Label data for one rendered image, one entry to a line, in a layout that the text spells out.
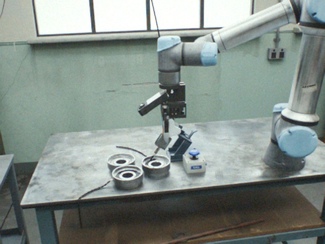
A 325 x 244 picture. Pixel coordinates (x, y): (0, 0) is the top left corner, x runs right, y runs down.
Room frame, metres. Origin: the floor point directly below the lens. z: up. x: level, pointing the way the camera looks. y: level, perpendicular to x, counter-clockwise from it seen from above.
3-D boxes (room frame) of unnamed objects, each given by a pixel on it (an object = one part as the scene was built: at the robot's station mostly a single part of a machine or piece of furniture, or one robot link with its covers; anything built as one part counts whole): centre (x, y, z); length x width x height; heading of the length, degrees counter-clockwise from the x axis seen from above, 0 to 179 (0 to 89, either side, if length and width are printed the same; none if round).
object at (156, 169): (1.09, 0.02, 0.82); 0.10 x 0.10 x 0.04
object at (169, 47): (1.09, -0.04, 1.23); 0.09 x 0.08 x 0.11; 78
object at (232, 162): (1.27, -0.10, 0.79); 1.20 x 0.60 x 0.02; 98
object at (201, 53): (1.09, -0.13, 1.23); 0.11 x 0.11 x 0.08; 78
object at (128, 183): (1.02, 0.12, 0.82); 0.10 x 0.10 x 0.04
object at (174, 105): (1.09, -0.04, 1.07); 0.09 x 0.08 x 0.12; 95
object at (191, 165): (1.10, -0.12, 0.82); 0.08 x 0.07 x 0.05; 98
